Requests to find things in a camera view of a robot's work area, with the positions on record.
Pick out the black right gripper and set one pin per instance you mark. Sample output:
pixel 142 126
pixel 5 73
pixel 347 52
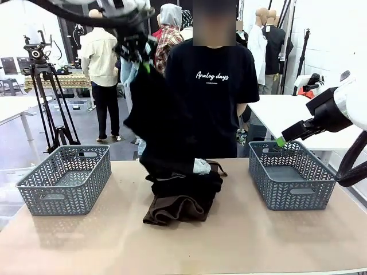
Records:
pixel 329 111

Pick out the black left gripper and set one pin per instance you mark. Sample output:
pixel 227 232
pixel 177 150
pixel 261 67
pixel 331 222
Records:
pixel 134 43

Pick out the black garment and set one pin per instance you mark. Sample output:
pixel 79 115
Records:
pixel 155 120
pixel 186 186

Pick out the grey garment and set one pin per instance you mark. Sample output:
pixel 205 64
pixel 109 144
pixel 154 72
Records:
pixel 200 166

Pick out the dark brown garment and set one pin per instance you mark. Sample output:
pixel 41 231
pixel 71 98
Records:
pixel 172 212

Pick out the person's left forearm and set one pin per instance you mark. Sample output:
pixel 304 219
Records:
pixel 242 110

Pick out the mannequin in light blue fleece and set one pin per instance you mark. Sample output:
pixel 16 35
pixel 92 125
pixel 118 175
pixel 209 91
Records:
pixel 129 73

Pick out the mannequin in plaid hoodie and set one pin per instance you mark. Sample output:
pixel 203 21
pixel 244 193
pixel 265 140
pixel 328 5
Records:
pixel 169 37

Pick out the red object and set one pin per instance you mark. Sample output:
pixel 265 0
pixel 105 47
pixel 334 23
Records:
pixel 301 91

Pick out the mannequin in beige shirt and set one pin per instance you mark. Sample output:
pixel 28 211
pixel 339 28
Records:
pixel 99 60

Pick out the grey plastic basket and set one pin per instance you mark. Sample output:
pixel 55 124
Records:
pixel 295 197
pixel 68 197

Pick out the black light stand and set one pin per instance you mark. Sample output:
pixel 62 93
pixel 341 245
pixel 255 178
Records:
pixel 302 57

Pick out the table with patterned cloth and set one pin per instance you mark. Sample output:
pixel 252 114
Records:
pixel 68 80

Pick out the person in black t-shirt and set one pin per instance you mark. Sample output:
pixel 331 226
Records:
pixel 218 114

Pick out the mannequin in white shirt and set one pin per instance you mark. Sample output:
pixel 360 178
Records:
pixel 256 57

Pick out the mannequin in black shirt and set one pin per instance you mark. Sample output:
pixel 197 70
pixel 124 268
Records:
pixel 275 46

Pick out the black chair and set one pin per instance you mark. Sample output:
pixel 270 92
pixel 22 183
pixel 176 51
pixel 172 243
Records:
pixel 8 66
pixel 23 62

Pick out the grey stool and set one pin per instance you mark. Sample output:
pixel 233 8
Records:
pixel 10 86

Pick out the clear plastic storage box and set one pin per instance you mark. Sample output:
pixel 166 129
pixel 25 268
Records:
pixel 11 200

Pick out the black camera tripod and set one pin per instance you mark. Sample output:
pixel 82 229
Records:
pixel 38 61

